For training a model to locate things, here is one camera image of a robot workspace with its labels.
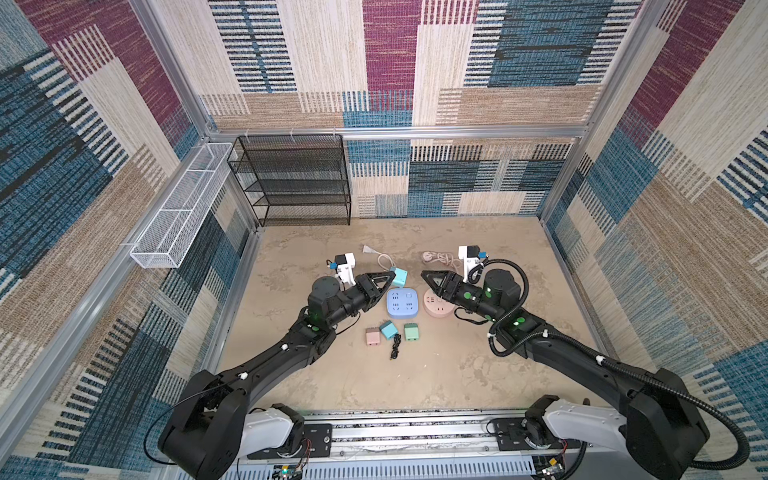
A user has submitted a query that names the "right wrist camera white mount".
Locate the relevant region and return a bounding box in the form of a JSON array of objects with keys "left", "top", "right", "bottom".
[{"left": 458, "top": 245, "right": 487, "bottom": 284}]

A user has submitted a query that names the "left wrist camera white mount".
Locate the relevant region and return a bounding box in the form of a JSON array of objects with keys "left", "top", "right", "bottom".
[{"left": 327, "top": 252, "right": 356, "bottom": 288}]

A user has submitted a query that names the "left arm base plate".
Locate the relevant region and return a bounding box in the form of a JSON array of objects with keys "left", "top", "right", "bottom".
[{"left": 246, "top": 423, "right": 333, "bottom": 460}]

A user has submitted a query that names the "blue charger adapter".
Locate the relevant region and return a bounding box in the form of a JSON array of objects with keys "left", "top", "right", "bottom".
[{"left": 380, "top": 321, "right": 399, "bottom": 340}]

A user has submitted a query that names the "blue square power strip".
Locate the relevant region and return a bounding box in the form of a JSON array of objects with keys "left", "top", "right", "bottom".
[{"left": 386, "top": 287, "right": 419, "bottom": 320}]

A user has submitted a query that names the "pink charger adapter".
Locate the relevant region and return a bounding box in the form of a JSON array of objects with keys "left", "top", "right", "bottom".
[{"left": 365, "top": 327, "right": 381, "bottom": 346}]

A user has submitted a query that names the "white wire mesh basket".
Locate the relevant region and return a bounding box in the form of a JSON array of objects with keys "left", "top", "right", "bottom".
[{"left": 130, "top": 143, "right": 233, "bottom": 269}]

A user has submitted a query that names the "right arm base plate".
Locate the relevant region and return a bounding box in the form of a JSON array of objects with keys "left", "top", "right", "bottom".
[{"left": 485, "top": 417, "right": 581, "bottom": 452}]

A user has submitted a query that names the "black wire shelf rack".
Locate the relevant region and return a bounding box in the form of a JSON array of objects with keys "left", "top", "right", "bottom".
[{"left": 229, "top": 134, "right": 352, "bottom": 227}]

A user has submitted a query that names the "black corrugated cable conduit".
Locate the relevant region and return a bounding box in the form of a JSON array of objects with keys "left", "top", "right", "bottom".
[{"left": 466, "top": 258, "right": 751, "bottom": 470}]

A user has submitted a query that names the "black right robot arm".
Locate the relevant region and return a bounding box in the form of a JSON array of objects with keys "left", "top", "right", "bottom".
[{"left": 421, "top": 269, "right": 715, "bottom": 479}]

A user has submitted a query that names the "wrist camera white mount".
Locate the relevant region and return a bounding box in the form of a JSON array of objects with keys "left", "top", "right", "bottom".
[
  {"left": 327, "top": 252, "right": 356, "bottom": 288},
  {"left": 458, "top": 245, "right": 487, "bottom": 284}
]

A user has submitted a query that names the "teal charger adapter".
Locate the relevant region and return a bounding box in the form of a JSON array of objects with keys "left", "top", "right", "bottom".
[{"left": 390, "top": 267, "right": 408, "bottom": 288}]

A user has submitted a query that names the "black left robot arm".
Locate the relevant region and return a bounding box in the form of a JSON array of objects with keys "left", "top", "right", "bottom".
[{"left": 157, "top": 271, "right": 395, "bottom": 479}]

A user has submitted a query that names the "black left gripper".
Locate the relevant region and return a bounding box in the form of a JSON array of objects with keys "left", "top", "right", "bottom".
[{"left": 324, "top": 272, "right": 392, "bottom": 331}]

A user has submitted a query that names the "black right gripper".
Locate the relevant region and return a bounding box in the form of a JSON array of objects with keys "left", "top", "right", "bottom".
[{"left": 420, "top": 271, "right": 501, "bottom": 323}]

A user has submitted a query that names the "pink round power strip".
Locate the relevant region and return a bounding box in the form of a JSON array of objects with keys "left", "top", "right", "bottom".
[{"left": 422, "top": 290, "right": 454, "bottom": 318}]

